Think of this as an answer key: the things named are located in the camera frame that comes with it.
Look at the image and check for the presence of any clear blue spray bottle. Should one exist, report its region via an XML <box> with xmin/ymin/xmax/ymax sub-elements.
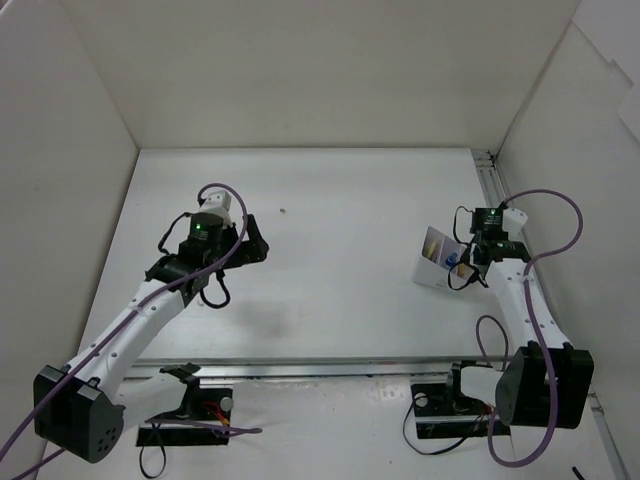
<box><xmin>445</xmin><ymin>252</ymin><xmax>459</xmax><ymax>269</ymax></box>

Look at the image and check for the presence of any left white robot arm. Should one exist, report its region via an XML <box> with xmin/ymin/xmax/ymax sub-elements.
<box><xmin>33</xmin><ymin>212</ymin><xmax>269</xmax><ymax>463</ymax></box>

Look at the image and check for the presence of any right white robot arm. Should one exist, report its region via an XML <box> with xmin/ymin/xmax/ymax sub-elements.
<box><xmin>442</xmin><ymin>205</ymin><xmax>594</xmax><ymax>429</ymax></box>

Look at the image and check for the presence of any white container box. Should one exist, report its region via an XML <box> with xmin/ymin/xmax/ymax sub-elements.
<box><xmin>411</xmin><ymin>226</ymin><xmax>473</xmax><ymax>290</ymax></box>

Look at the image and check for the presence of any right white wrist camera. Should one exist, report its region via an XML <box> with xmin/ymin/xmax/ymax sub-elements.
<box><xmin>500</xmin><ymin>205</ymin><xmax>528</xmax><ymax>241</ymax></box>

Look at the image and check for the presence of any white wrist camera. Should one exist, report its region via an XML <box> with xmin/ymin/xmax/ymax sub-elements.
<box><xmin>198</xmin><ymin>190</ymin><xmax>232</xmax><ymax>227</ymax></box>
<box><xmin>500</xmin><ymin>205</ymin><xmax>528</xmax><ymax>241</ymax></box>

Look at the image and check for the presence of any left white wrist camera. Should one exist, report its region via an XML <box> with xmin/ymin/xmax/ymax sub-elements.
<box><xmin>198</xmin><ymin>190</ymin><xmax>232</xmax><ymax>227</ymax></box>

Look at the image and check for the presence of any front aluminium rail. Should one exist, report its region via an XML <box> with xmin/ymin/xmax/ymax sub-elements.
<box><xmin>129</xmin><ymin>355</ymin><xmax>466</xmax><ymax>384</ymax></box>

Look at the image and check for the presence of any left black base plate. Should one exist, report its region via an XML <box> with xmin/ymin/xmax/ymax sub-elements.
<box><xmin>135</xmin><ymin>385</ymin><xmax>233</xmax><ymax>447</ymax></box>

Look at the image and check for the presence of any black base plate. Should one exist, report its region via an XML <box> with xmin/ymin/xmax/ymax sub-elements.
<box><xmin>410</xmin><ymin>383</ymin><xmax>490</xmax><ymax>440</ymax></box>
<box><xmin>135</xmin><ymin>385</ymin><xmax>233</xmax><ymax>447</ymax></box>

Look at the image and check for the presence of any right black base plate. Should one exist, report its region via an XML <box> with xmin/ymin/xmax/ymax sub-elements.
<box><xmin>410</xmin><ymin>383</ymin><xmax>490</xmax><ymax>440</ymax></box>

